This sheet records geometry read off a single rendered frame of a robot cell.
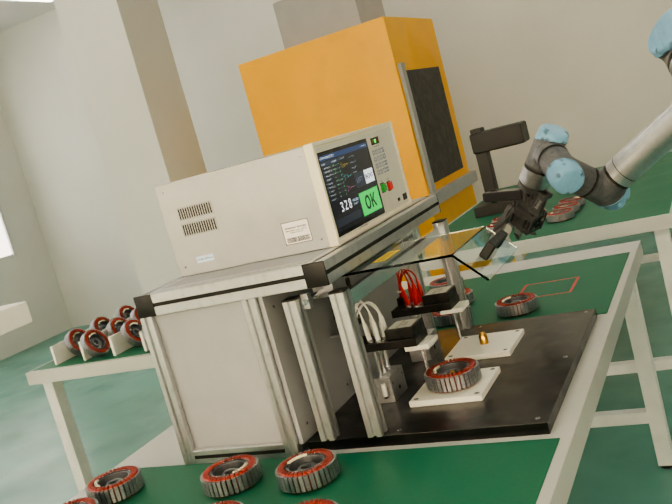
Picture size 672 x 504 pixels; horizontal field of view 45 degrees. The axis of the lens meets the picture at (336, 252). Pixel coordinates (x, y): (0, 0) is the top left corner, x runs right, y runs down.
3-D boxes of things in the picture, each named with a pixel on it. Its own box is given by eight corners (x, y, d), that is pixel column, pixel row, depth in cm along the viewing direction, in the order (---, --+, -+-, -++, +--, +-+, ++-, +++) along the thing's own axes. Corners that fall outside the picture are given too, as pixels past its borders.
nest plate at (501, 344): (524, 333, 189) (523, 328, 189) (510, 355, 176) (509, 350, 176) (463, 341, 196) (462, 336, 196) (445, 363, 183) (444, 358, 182)
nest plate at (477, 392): (500, 371, 168) (499, 365, 168) (482, 400, 155) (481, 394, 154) (433, 379, 175) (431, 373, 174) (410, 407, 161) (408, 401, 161)
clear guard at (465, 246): (518, 249, 166) (511, 220, 165) (490, 280, 144) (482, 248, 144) (374, 275, 180) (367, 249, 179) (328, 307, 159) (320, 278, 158)
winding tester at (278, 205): (412, 204, 197) (391, 120, 194) (339, 246, 158) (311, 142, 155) (275, 234, 214) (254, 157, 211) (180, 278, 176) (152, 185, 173)
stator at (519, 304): (547, 303, 216) (544, 290, 215) (525, 318, 208) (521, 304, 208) (512, 305, 224) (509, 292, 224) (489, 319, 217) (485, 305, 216)
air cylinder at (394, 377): (408, 388, 173) (401, 363, 172) (396, 402, 167) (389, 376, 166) (386, 390, 176) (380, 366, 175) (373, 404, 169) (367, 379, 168)
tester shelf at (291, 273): (441, 211, 206) (436, 193, 205) (329, 285, 146) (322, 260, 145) (291, 242, 225) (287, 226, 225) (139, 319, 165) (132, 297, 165)
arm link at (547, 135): (546, 134, 189) (534, 118, 196) (530, 175, 195) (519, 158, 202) (577, 139, 191) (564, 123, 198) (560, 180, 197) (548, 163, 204)
